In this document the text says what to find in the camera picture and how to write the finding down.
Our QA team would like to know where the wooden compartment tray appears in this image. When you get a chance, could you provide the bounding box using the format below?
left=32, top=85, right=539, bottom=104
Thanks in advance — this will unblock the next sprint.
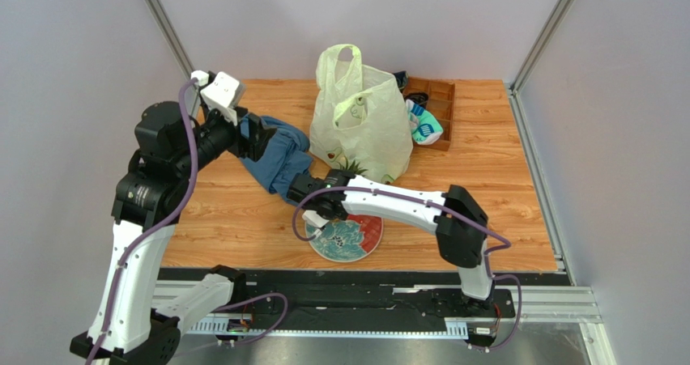
left=402, top=76, right=455, bottom=151

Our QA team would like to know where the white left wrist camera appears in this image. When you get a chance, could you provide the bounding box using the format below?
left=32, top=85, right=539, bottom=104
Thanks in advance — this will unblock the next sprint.
left=190, top=70, right=246, bottom=126

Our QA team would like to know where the fake pineapple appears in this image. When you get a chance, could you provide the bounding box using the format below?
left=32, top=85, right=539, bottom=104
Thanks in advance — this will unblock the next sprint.
left=339, top=158, right=368, bottom=176

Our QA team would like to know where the pale yellow plastic bag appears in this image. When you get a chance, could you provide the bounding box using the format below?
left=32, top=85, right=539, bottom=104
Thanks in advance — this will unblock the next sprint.
left=309, top=44, right=413, bottom=184

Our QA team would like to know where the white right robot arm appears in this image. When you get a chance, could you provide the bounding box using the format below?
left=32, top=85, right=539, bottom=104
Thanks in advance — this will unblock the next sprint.
left=287, top=169, right=511, bottom=312

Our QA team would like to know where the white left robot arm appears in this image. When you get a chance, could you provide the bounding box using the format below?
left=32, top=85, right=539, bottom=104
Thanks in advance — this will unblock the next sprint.
left=70, top=101, right=276, bottom=364

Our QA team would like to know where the red and teal floral plate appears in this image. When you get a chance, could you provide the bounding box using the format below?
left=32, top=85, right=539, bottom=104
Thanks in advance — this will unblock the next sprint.
left=310, top=215, right=384, bottom=263

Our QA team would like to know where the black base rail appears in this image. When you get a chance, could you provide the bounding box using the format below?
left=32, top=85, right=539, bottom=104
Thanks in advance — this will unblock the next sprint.
left=189, top=269, right=602, bottom=340

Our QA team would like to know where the black sock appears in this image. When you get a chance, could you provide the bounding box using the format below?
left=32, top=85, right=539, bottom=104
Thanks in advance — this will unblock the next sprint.
left=404, top=91, right=429, bottom=108

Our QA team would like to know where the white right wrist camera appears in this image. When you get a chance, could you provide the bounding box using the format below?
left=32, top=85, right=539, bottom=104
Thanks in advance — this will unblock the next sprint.
left=302, top=210, right=330, bottom=229

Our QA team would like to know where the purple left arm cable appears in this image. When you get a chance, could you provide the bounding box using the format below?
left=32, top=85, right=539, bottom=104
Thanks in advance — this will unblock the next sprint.
left=83, top=78, right=289, bottom=365

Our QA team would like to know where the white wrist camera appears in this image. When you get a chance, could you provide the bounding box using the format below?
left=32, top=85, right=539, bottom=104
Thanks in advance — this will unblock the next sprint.
left=302, top=210, right=330, bottom=229
left=190, top=70, right=246, bottom=126

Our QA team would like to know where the teal white sock right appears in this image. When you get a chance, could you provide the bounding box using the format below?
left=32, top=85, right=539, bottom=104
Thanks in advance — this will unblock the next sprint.
left=405, top=100, right=444, bottom=146

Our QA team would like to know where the dark blue yellow sock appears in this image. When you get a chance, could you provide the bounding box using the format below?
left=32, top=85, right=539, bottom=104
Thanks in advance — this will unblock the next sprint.
left=393, top=70, right=409, bottom=92

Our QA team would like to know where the blue cloth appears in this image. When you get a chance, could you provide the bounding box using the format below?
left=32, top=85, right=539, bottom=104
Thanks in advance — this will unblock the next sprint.
left=240, top=116, right=313, bottom=206

